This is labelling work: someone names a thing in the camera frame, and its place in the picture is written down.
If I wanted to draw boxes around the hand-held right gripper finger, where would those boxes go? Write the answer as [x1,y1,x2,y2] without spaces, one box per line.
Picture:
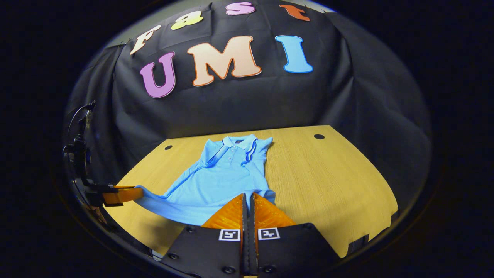
[249,193,342,277]
[160,193,249,278]

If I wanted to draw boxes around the light blue polo T-shirt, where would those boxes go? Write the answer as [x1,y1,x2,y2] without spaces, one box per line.
[133,134,276,226]

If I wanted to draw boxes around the black backdrop cloth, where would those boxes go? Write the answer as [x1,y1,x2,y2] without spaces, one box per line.
[64,0,433,217]

